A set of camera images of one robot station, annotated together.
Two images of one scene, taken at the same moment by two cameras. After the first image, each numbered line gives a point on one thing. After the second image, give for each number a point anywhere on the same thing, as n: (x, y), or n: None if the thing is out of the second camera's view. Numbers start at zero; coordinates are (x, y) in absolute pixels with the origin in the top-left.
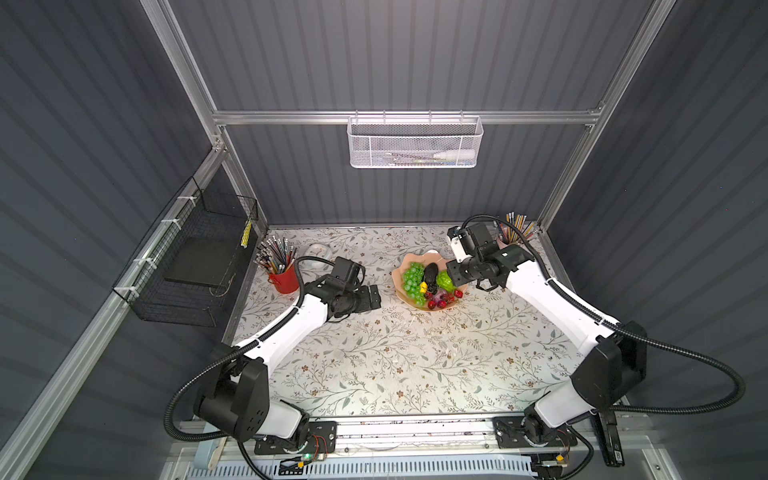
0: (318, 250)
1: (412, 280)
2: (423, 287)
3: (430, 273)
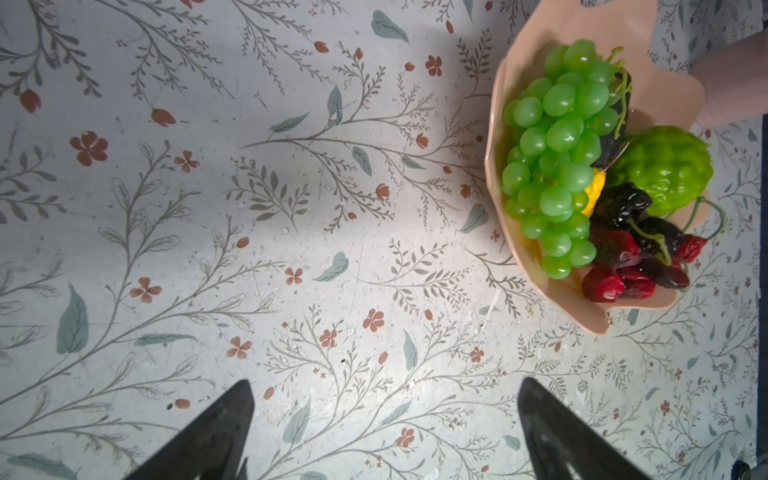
0: None
1: (555, 127)
2: (593, 190)
3: (612, 144)
